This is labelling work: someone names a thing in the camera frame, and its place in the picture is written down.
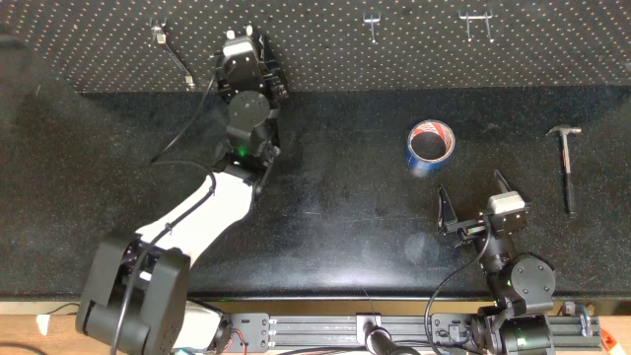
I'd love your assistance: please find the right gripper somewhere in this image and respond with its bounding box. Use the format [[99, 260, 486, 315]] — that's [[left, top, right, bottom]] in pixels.
[[436, 170, 531, 244]]

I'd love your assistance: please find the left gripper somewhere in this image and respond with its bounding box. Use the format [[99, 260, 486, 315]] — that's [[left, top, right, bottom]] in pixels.
[[215, 48, 290, 103]]

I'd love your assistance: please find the black pegboard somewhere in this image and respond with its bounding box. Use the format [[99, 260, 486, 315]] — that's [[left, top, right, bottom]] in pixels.
[[0, 0, 631, 94]]

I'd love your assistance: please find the roll of blue tape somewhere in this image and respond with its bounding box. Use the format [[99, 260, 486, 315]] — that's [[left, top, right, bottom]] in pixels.
[[405, 118, 457, 178]]

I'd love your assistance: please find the hammer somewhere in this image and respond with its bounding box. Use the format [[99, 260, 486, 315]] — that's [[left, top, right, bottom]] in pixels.
[[545, 124, 584, 217]]

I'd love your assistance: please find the wide metal hook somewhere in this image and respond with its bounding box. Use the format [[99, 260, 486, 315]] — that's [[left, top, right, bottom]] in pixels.
[[457, 10, 495, 43]]

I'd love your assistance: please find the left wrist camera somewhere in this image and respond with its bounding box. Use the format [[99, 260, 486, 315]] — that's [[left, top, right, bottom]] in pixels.
[[222, 37, 256, 58]]

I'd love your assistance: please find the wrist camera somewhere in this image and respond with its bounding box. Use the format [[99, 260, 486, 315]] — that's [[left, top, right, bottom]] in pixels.
[[222, 37, 256, 58], [486, 190, 527, 215]]

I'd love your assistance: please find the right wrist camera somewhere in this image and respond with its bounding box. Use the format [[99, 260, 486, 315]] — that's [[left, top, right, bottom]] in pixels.
[[486, 190, 527, 215]]

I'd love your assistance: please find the black cable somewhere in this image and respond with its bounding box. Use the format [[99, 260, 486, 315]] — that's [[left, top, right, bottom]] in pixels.
[[110, 68, 219, 355], [423, 224, 494, 355]]

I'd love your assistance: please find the mounting rail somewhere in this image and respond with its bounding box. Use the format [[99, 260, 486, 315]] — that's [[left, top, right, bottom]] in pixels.
[[216, 300, 603, 355]]

